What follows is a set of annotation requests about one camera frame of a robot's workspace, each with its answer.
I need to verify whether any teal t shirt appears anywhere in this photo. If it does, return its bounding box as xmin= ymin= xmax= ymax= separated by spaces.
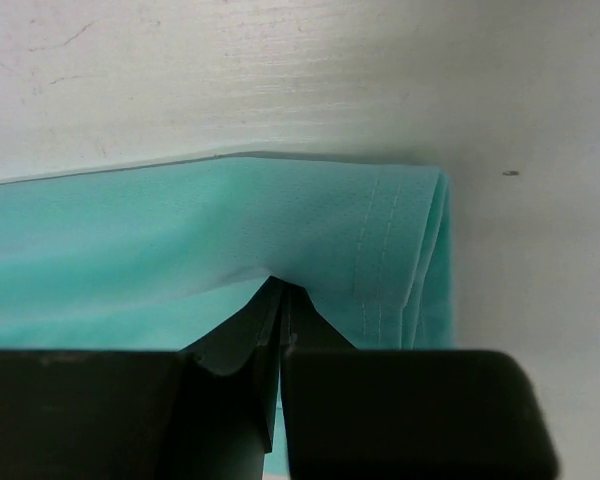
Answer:
xmin=0 ymin=157 xmax=453 ymax=473

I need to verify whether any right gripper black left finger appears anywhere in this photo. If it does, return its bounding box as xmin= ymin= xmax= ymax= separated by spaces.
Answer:
xmin=0 ymin=278 xmax=283 ymax=479

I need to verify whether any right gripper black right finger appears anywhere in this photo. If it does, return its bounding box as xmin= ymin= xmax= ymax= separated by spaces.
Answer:
xmin=281 ymin=285 xmax=560 ymax=479

